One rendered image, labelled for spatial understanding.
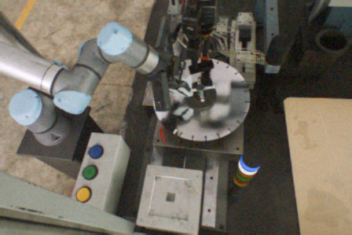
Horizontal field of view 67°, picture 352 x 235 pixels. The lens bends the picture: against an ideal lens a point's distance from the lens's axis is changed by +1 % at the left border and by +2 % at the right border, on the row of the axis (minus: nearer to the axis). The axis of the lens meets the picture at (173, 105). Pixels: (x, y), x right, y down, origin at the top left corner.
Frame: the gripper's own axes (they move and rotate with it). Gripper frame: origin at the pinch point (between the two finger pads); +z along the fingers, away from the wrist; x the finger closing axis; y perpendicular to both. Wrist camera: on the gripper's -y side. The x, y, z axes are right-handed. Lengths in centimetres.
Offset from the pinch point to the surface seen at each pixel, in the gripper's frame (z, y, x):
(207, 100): 5.4, 0.2, -4.0
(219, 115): 7.9, -4.3, -7.8
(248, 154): -9.1, -18.9, -26.5
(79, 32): 38, 87, 170
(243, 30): 23.4, 38.3, -4.3
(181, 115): 1.3, -6.3, 2.8
